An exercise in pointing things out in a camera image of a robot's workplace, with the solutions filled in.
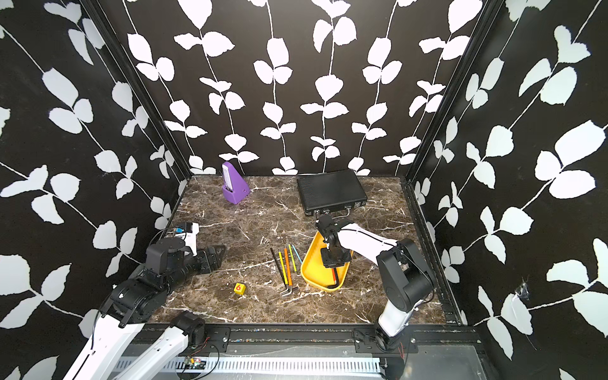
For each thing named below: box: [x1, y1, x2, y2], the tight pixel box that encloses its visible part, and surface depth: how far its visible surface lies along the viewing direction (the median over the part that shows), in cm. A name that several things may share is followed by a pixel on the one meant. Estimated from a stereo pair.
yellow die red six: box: [233, 282, 247, 296], surface depth 84 cm
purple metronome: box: [221, 161, 251, 206], surface depth 107 cm
